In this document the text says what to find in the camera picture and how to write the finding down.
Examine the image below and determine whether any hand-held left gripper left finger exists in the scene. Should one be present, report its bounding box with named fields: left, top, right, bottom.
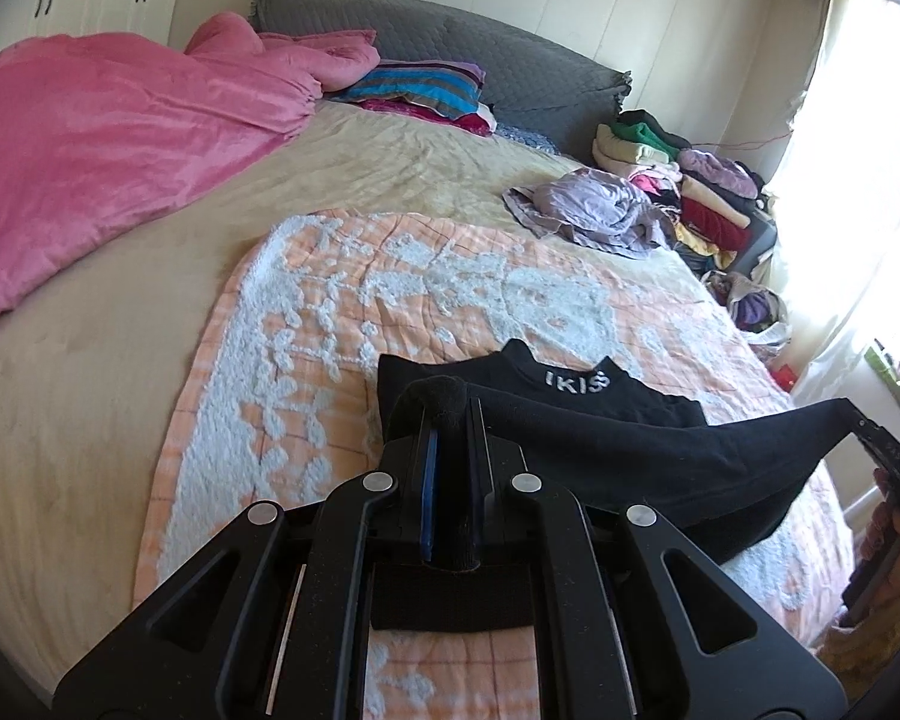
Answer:
left=54, top=405, right=440, bottom=720

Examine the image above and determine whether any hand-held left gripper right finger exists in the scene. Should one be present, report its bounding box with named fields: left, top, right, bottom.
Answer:
left=463, top=401, right=850, bottom=720

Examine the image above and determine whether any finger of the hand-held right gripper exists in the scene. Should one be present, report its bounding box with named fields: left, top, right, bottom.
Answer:
left=842, top=405, right=900, bottom=475

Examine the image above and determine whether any black sweater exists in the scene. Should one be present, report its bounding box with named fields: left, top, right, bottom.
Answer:
left=375, top=337, right=863, bottom=631

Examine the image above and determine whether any person's right forearm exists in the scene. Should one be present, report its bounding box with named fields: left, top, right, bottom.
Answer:
left=814, top=577, right=900, bottom=665

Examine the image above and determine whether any bag of clothes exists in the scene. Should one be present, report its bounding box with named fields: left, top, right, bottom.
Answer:
left=701, top=270, right=794, bottom=347

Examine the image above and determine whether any pile of folded clothes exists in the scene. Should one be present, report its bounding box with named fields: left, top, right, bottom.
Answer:
left=592, top=109, right=777, bottom=271

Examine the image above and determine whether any orange white checked blanket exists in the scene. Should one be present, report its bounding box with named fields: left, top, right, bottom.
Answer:
left=131, top=211, right=856, bottom=720

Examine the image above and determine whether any dark grey box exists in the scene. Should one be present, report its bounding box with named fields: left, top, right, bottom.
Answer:
left=735, top=208, right=779, bottom=280

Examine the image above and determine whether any white curtain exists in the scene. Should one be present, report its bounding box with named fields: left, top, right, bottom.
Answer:
left=750, top=0, right=900, bottom=406

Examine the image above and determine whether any lilac crumpled garment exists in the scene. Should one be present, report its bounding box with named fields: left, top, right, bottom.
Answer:
left=504, top=169, right=680, bottom=260

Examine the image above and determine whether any beige bed sheet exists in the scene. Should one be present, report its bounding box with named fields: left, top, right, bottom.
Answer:
left=0, top=99, right=728, bottom=698

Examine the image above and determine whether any blue patterned pillow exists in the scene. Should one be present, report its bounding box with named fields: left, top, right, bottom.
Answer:
left=495, top=124, right=560, bottom=157

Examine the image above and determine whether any magenta cloth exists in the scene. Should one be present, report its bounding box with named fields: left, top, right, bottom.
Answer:
left=360, top=97, right=497, bottom=138

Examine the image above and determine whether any striped blue pillow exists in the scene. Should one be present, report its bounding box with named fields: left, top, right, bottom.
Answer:
left=326, top=60, right=488, bottom=117

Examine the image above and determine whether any grey quilted headboard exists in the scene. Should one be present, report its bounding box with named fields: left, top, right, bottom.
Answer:
left=249, top=0, right=635, bottom=158

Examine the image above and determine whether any pink duvet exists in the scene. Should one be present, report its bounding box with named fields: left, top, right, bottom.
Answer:
left=0, top=11, right=382, bottom=337

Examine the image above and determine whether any thin red cable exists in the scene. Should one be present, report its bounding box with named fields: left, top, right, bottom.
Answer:
left=694, top=114, right=797, bottom=156

